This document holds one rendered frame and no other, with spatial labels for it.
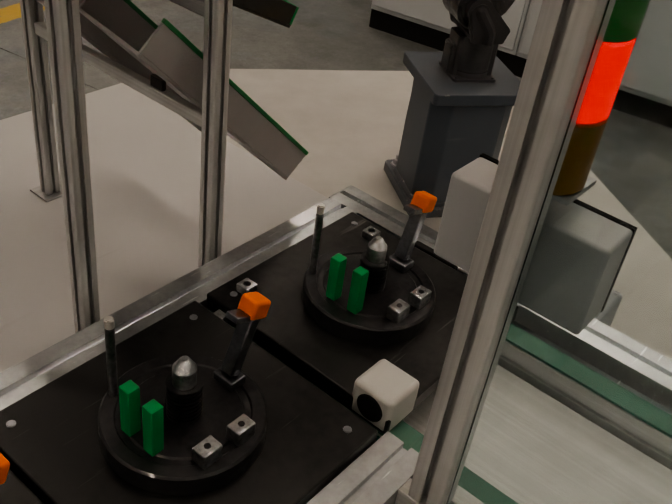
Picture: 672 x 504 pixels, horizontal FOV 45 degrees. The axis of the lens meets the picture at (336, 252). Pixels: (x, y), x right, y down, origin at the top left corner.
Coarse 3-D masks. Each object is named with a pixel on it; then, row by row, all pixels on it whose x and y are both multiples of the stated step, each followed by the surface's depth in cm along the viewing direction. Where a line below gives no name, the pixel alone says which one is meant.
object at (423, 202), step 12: (420, 192) 85; (408, 204) 84; (420, 204) 85; (432, 204) 85; (420, 216) 85; (408, 228) 86; (420, 228) 86; (408, 240) 86; (396, 252) 87; (408, 252) 87
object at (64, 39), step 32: (32, 0) 97; (64, 0) 63; (224, 0) 77; (32, 32) 99; (64, 32) 64; (224, 32) 79; (32, 64) 102; (64, 64) 66; (224, 64) 81; (32, 96) 105; (64, 96) 68; (224, 96) 83; (64, 128) 70; (224, 128) 85; (64, 160) 72; (224, 160) 87; (64, 192) 74; (96, 288) 81; (96, 320) 83
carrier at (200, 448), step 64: (192, 320) 80; (64, 384) 72; (128, 384) 63; (192, 384) 65; (256, 384) 74; (0, 448) 65; (64, 448) 66; (128, 448) 64; (192, 448) 63; (256, 448) 66; (320, 448) 69
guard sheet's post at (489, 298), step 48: (576, 0) 42; (576, 48) 43; (528, 96) 46; (576, 96) 46; (528, 144) 48; (528, 192) 48; (480, 240) 52; (528, 240) 51; (480, 288) 54; (480, 336) 55; (480, 384) 58; (432, 432) 62; (432, 480) 66
